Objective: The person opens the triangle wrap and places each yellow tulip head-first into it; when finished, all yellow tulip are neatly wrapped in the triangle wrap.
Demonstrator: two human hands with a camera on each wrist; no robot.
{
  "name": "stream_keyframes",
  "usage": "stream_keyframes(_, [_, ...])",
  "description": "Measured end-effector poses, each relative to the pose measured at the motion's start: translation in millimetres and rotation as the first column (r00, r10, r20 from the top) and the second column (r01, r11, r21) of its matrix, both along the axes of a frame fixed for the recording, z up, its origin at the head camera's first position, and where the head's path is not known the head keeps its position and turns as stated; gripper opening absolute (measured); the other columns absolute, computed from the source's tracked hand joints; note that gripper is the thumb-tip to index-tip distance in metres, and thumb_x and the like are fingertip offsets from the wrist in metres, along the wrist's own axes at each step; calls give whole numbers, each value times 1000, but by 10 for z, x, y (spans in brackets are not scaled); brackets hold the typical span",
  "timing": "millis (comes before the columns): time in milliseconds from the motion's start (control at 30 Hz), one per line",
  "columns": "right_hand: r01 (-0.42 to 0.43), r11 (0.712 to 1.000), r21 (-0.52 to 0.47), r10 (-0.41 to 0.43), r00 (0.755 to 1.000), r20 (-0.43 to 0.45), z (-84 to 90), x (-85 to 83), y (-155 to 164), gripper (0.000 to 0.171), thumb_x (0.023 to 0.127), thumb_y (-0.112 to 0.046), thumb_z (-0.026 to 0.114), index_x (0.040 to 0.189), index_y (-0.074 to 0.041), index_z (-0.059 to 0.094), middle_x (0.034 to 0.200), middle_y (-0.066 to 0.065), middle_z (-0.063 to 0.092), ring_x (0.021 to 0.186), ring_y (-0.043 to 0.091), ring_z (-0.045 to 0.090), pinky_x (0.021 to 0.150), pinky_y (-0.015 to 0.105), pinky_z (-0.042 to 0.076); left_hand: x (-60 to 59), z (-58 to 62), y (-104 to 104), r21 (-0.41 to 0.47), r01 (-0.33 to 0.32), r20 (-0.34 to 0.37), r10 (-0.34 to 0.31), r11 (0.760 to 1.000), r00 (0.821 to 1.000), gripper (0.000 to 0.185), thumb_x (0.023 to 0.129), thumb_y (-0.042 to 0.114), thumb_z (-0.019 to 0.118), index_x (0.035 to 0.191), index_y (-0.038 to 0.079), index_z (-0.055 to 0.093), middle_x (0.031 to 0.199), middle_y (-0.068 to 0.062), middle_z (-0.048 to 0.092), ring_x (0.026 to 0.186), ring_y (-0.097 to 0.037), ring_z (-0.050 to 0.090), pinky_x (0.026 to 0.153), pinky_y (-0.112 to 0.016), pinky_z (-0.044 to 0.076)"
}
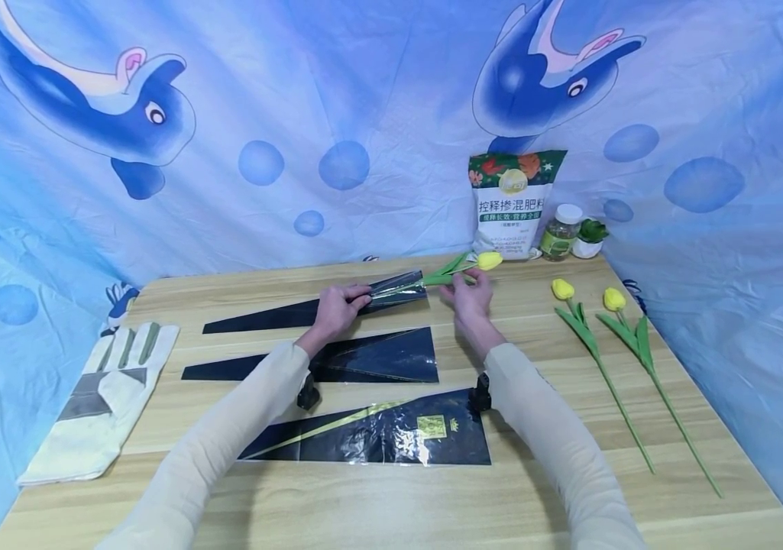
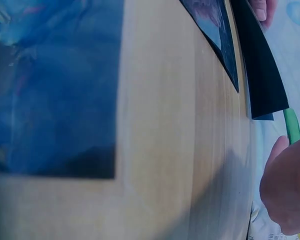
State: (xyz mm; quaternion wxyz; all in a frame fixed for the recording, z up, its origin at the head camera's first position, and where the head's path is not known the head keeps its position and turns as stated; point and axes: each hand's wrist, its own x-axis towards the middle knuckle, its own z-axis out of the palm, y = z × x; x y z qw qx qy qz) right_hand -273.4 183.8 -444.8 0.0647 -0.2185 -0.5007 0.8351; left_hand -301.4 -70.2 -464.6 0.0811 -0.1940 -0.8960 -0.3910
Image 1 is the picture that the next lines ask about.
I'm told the person's left hand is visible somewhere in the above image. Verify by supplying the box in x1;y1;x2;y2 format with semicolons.
309;284;374;351

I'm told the person's right hand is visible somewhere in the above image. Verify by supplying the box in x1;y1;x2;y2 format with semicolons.
439;268;503;345

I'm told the yellow artificial tulip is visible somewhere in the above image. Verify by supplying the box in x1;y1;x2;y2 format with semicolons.
595;286;725;500
421;250;505;289
550;277;657;475

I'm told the black plastic flower sleeve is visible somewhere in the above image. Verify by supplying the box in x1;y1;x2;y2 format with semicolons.
180;327;440;384
202;270;429;335

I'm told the person's left forearm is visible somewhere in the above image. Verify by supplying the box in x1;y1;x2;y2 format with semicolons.
94;333;329;550

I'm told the person's right forearm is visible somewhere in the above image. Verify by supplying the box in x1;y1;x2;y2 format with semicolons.
468;328;648;550

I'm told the white green fertilizer bag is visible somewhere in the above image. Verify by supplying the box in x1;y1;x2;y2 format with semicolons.
468;149;568;262

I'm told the black wrist band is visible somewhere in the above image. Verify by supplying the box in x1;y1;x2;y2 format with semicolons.
467;371;493;414
296;371;322;412

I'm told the clear bottle white cap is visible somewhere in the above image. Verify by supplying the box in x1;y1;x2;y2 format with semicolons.
539;203;584;263

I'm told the small potted green plant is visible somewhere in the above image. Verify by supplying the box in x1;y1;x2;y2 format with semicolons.
571;218;610;260

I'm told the black flower sleeve gold label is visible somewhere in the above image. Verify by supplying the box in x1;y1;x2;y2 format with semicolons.
238;387;493;468

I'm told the white grey work glove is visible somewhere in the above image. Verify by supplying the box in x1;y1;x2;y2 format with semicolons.
17;321;181;487

